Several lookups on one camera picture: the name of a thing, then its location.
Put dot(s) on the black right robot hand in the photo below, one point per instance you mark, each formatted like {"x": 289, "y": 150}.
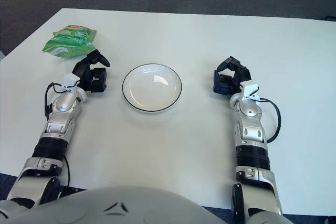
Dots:
{"x": 242, "y": 74}

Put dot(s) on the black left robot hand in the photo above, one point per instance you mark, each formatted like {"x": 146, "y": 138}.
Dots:
{"x": 88, "y": 73}

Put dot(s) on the green snack bag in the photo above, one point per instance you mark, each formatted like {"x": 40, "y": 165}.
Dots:
{"x": 69, "y": 44}

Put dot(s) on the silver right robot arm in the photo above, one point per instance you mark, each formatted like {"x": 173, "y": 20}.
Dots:
{"x": 250, "y": 129}

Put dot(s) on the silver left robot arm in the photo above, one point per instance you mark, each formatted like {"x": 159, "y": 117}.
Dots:
{"x": 61, "y": 113}

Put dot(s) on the white plate with black rim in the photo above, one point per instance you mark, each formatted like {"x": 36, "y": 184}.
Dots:
{"x": 152, "y": 87}

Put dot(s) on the dark floor equipment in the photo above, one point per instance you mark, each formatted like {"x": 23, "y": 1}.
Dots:
{"x": 329, "y": 18}

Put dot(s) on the grey robot torso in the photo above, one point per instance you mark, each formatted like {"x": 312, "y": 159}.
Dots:
{"x": 147, "y": 205}

